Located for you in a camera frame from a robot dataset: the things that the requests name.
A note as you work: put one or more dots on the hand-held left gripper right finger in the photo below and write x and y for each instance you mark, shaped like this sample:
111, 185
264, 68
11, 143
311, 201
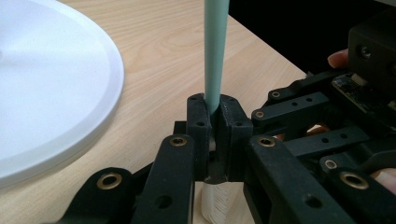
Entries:
274, 180

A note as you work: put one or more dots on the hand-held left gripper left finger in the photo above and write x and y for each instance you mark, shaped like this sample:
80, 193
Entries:
169, 174

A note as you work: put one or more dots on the teal pastry brush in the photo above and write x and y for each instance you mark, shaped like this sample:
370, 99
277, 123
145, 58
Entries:
216, 46

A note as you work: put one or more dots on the white round plate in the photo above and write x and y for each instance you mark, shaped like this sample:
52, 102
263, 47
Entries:
46, 93

